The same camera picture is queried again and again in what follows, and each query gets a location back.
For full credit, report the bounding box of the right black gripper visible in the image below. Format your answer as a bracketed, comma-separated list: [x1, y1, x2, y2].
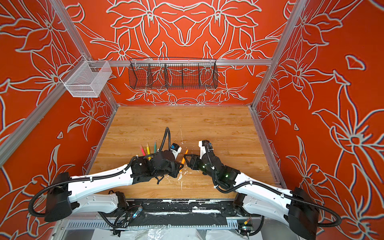
[182, 154, 219, 182]

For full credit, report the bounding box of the orange marker pen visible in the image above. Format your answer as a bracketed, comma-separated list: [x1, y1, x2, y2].
[181, 150, 189, 166]

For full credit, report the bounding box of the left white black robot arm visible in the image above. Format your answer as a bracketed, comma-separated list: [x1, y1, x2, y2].
[44, 150, 184, 222]

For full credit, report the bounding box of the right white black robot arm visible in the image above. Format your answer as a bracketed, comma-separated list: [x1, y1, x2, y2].
[184, 152, 320, 240]

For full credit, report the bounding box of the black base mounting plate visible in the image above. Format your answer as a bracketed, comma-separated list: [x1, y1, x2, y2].
[101, 198, 262, 227]

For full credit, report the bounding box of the small green circuit board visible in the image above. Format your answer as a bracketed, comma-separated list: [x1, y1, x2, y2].
[238, 221, 256, 237]

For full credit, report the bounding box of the white mesh basket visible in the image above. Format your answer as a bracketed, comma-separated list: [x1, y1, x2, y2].
[59, 56, 112, 98]

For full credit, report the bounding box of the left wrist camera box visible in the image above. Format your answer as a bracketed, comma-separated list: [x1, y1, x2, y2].
[170, 143, 182, 159]

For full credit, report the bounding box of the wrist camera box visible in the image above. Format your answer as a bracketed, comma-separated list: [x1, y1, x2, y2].
[170, 143, 182, 159]
[198, 140, 213, 160]

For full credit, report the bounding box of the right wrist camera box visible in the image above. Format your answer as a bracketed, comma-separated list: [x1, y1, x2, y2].
[198, 140, 213, 160]

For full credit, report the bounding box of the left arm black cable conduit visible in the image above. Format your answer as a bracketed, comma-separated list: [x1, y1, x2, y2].
[28, 127, 172, 218]

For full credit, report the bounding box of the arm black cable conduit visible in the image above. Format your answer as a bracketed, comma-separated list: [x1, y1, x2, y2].
[206, 143, 343, 228]
[28, 127, 172, 218]

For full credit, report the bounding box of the white slotted cable duct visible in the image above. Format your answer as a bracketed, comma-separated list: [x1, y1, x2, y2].
[64, 219, 239, 231]

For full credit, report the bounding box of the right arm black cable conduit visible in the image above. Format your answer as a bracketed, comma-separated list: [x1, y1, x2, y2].
[206, 143, 343, 228]

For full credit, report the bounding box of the black wire basket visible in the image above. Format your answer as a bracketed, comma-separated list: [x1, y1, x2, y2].
[128, 57, 219, 90]

